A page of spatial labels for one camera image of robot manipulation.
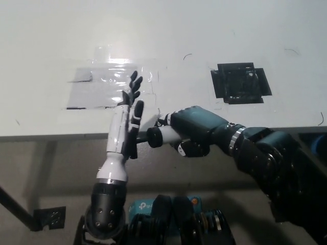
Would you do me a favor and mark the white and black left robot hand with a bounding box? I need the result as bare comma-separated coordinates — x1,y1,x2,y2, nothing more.
106,70,145,160

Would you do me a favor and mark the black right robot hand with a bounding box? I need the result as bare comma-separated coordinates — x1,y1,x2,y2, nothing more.
153,106,243,158

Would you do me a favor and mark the white air pump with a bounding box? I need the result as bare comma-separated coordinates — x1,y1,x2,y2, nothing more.
136,125,183,149

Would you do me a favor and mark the transparent plastic sheet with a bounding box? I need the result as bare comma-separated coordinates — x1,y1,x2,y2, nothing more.
61,45,160,110

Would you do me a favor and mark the black tape patch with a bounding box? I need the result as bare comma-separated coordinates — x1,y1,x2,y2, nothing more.
211,62,273,105

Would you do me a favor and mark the blue round object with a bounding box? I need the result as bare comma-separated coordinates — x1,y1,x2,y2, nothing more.
310,135,327,154

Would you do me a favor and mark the black diagonal table leg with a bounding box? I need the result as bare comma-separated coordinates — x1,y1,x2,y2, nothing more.
0,185,35,225

